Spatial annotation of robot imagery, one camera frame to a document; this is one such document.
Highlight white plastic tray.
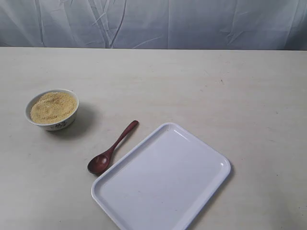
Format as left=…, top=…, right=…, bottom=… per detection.
left=91, top=123, right=231, bottom=230

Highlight white wrinkled backdrop curtain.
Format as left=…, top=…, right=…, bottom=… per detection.
left=0, top=0, right=307, bottom=50

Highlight yellow grains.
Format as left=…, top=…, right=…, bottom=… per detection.
left=30, top=92, right=77, bottom=124

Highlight dark brown wooden spoon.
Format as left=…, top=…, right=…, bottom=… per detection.
left=87, top=120, right=139, bottom=175

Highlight white ceramic bowl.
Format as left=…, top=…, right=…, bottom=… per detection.
left=25, top=89, right=80, bottom=131

